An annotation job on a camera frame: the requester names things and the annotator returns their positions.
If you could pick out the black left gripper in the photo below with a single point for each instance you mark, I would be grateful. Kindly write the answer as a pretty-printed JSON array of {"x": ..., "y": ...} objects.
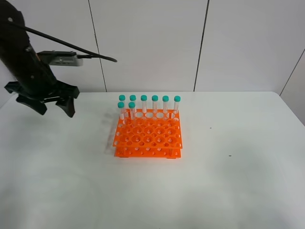
[{"x": 61, "y": 92}]

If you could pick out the green-capped test tube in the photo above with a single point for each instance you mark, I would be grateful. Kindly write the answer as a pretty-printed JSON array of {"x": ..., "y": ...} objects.
[
  {"x": 122, "y": 109},
  {"x": 132, "y": 112}
]

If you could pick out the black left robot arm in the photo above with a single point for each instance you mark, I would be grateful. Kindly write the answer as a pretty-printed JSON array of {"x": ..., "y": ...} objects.
[{"x": 35, "y": 82}]

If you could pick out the row test tube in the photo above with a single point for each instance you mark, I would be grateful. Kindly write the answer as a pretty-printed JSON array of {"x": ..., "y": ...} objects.
[
  {"x": 133, "y": 98},
  {"x": 144, "y": 103},
  {"x": 165, "y": 103},
  {"x": 122, "y": 98},
  {"x": 155, "y": 104},
  {"x": 177, "y": 100}
]

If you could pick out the orange test tube rack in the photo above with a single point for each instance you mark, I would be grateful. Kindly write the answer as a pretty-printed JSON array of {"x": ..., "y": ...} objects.
[{"x": 149, "y": 134}]

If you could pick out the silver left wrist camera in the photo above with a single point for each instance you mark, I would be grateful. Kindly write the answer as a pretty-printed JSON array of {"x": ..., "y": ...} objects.
[{"x": 60, "y": 58}]

